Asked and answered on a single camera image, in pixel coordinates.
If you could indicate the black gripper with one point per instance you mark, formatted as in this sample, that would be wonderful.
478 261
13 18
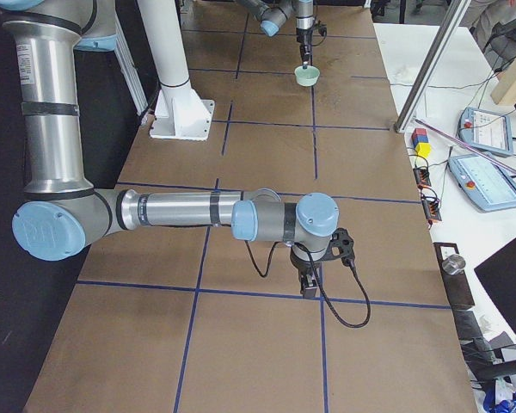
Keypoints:
304 35
303 267

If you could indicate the mint green bowl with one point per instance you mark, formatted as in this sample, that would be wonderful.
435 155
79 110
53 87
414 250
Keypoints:
306 76

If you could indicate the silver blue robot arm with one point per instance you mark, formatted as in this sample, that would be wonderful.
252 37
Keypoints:
273 16
64 212

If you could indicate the black orange power adapter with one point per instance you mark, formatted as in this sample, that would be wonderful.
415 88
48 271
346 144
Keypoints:
430 205
422 177

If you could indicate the red blue block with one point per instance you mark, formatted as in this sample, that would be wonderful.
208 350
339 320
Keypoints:
419 136

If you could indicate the steel tumbler cup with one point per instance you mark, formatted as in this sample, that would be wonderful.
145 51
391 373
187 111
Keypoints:
453 264

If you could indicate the yellow block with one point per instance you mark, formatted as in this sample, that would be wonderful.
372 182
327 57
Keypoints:
423 149

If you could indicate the black computer monitor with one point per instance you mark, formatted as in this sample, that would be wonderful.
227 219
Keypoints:
498 277

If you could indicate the far teach pendant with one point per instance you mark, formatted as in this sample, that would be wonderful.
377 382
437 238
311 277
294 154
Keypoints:
486 131

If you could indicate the teach pendant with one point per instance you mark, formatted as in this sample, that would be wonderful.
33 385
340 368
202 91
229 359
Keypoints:
486 131
488 186

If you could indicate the near teach pendant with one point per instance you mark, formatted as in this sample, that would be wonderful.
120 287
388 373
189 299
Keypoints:
488 186

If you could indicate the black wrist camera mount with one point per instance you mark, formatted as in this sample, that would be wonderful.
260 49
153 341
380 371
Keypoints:
340 247

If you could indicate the aluminium frame post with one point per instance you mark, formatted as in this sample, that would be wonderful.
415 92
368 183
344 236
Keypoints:
447 28

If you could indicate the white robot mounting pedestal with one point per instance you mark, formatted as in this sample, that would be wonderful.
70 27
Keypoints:
180 113

